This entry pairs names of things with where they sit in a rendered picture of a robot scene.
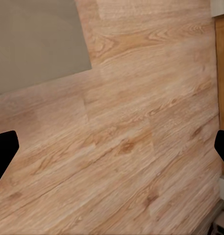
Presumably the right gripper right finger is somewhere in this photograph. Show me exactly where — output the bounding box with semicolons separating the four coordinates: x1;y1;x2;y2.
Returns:
214;129;224;161

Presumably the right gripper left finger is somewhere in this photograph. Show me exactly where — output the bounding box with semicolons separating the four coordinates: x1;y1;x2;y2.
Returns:
0;130;19;178

